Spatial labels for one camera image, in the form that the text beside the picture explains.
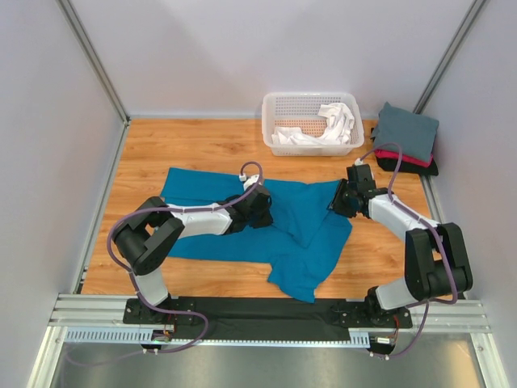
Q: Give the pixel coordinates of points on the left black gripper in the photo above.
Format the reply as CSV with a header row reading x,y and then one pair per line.
x,y
266,220

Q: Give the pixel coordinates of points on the blue t shirt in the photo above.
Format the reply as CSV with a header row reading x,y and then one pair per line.
x,y
303,244

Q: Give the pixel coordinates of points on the white plastic basket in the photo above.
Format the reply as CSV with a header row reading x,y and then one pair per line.
x,y
300,105

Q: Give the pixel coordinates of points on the right aluminium frame post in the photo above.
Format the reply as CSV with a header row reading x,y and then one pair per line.
x,y
459,37

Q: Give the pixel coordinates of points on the left aluminium frame post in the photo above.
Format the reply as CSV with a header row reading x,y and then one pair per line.
x,y
78,29

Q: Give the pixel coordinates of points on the pink folded t shirt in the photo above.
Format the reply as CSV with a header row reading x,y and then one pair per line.
x,y
387,154

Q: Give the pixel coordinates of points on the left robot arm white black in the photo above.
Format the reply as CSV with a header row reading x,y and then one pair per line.
x,y
145,237

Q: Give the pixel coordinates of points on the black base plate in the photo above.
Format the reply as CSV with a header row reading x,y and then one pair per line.
x,y
288,319

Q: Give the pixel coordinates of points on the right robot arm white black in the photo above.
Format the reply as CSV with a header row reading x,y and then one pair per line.
x,y
436,262

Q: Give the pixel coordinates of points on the aluminium frame post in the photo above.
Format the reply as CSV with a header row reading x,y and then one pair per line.
x,y
459,37
78,29

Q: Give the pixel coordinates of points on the grey slotted cable duct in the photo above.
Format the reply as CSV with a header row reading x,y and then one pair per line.
x,y
148,336

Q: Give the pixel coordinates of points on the black folded t shirt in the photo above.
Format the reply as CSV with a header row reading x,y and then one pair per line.
x,y
389,165

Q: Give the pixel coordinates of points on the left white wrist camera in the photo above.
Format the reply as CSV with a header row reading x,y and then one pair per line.
x,y
249,180

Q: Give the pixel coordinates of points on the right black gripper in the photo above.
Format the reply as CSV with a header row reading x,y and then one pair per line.
x,y
335,206

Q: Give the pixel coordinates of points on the white t shirt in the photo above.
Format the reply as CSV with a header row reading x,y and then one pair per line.
x,y
332,127

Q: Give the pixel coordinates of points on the grey folded t shirt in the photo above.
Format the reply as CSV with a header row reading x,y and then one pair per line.
x,y
414,133

